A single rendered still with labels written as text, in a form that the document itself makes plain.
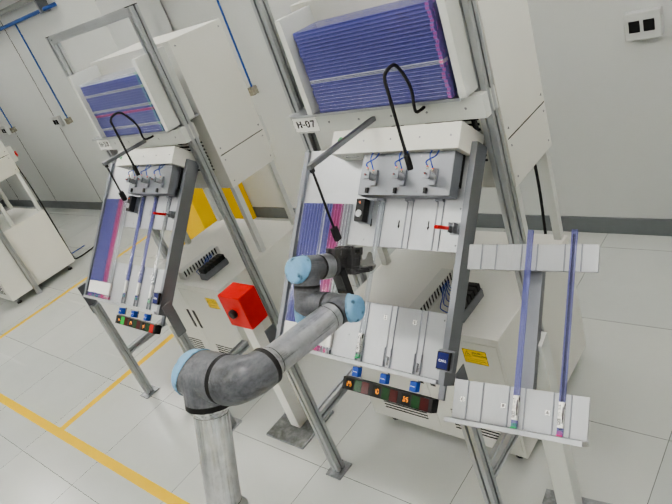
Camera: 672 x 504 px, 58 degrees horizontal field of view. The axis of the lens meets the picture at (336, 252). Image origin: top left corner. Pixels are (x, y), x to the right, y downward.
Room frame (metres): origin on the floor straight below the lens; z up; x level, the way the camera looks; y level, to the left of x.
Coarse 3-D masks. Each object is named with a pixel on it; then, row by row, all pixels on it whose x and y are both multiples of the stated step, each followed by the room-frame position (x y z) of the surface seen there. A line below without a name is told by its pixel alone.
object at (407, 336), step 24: (384, 312) 1.58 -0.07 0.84; (408, 312) 1.52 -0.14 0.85; (432, 312) 1.46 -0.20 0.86; (336, 336) 1.66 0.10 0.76; (384, 336) 1.54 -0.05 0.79; (408, 336) 1.48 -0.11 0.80; (432, 336) 1.42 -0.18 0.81; (360, 360) 1.55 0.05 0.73; (384, 360) 1.49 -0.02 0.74; (408, 360) 1.44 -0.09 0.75; (432, 360) 1.38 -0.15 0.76
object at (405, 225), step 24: (336, 168) 2.01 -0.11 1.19; (360, 168) 1.93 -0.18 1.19; (312, 192) 2.04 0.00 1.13; (336, 192) 1.96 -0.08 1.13; (384, 216) 1.76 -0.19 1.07; (408, 216) 1.69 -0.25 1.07; (432, 216) 1.63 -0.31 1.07; (456, 216) 1.57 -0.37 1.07; (360, 240) 1.78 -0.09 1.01; (384, 240) 1.71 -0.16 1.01; (408, 240) 1.65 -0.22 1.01; (432, 240) 1.58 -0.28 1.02; (456, 240) 1.53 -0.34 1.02
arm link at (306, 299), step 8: (296, 288) 1.48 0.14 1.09; (304, 288) 1.47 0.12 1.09; (312, 288) 1.47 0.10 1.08; (296, 296) 1.47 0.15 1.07; (304, 296) 1.46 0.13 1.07; (312, 296) 1.45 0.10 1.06; (320, 296) 1.43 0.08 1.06; (296, 304) 1.47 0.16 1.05; (304, 304) 1.45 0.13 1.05; (312, 304) 1.43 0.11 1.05; (296, 312) 1.46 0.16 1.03; (304, 312) 1.44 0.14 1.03; (296, 320) 1.45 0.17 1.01
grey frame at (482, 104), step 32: (256, 0) 2.18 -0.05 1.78; (480, 32) 1.65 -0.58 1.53; (288, 64) 2.20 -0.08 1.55; (480, 64) 1.63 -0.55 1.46; (288, 96) 2.19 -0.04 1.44; (480, 96) 1.61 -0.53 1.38; (320, 128) 2.08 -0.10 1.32; (352, 128) 1.98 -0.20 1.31; (512, 192) 1.65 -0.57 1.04; (512, 224) 1.64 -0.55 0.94; (320, 416) 1.86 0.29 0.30; (480, 448) 1.30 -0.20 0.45; (480, 480) 1.31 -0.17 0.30
